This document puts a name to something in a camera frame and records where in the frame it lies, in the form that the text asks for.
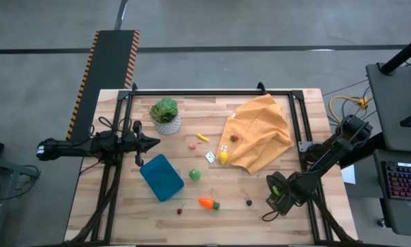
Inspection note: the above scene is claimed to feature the teal plastic container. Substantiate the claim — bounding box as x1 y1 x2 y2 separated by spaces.
139 153 185 202

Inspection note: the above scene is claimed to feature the grey metal stand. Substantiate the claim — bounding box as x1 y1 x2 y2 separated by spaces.
0 153 41 247

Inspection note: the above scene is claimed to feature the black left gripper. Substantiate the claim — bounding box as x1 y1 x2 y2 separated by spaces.
128 119 161 168

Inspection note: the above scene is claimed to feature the black ramp with hazard stripes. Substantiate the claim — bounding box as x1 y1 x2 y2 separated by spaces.
65 30 141 141

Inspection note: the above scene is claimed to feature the black pole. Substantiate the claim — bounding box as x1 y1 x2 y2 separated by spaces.
379 31 411 75

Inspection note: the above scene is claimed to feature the orange waffle cloth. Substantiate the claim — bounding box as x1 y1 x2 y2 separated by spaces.
216 93 293 175

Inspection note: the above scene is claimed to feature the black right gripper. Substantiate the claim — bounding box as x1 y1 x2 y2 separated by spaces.
266 170 307 216

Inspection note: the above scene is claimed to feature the backlit keyboard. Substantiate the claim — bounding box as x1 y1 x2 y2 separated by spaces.
381 161 411 202

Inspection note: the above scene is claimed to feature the black aluminium table frame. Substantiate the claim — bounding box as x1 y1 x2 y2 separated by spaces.
64 82 360 247

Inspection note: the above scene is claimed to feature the succulent in white patterned pot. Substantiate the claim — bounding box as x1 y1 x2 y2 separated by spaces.
149 96 183 136

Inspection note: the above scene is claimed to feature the grey desk top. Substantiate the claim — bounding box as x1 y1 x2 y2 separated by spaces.
365 62 411 154

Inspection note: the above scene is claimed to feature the orange toy carrot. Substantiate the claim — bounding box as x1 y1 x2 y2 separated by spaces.
198 197 221 211

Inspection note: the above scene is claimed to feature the white paper sheet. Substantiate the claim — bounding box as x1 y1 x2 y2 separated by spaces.
340 164 357 185

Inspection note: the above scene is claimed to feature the grey keyboard shelf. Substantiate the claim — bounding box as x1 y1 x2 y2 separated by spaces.
373 149 411 237

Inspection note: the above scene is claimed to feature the yellow cable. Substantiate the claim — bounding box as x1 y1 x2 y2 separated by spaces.
328 95 370 124

